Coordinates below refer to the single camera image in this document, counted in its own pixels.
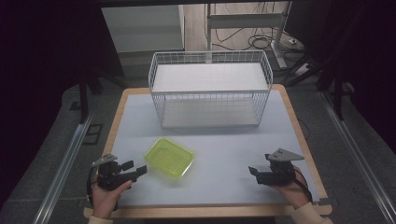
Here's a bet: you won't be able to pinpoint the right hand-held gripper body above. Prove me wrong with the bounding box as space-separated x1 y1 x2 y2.
254 147 305 187

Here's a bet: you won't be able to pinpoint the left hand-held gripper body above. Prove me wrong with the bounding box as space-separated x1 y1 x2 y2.
91 152 138 191

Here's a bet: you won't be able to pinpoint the green plastic tray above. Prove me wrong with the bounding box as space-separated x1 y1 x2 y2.
144 137 196 180

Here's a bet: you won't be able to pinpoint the white wire shelf rack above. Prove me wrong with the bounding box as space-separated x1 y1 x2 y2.
148 49 274 130

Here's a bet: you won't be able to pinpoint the person's left hand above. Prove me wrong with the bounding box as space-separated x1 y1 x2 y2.
91 175 134 220

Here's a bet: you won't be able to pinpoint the person's right hand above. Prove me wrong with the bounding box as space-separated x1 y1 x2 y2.
267 165 313 210

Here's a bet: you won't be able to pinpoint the black floor plate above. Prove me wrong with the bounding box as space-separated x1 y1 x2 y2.
81 123 104 146

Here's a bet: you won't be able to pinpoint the black stand leg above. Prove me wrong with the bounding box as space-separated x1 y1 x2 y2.
316 66 351 121
78 73 104 125

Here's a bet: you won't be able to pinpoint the white power strip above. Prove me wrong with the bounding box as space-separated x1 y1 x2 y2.
293 63 312 77

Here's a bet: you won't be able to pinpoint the grey cabinet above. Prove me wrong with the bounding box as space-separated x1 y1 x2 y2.
101 4 186 54

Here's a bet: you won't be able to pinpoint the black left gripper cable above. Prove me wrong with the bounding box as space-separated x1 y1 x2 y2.
86 166 100 206

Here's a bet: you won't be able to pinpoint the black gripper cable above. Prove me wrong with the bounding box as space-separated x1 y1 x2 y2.
291 167 314 203
86 166 100 206

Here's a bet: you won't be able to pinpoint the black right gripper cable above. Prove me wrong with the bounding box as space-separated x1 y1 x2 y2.
291 167 314 203

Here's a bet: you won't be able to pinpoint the aluminium rail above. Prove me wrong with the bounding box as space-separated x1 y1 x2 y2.
320 91 396 224
32 111 95 224

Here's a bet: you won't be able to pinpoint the black floor cables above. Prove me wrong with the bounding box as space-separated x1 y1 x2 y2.
204 2 309 63

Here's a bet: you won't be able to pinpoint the white metal desk frame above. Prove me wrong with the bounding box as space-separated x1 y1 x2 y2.
205 1 293 70

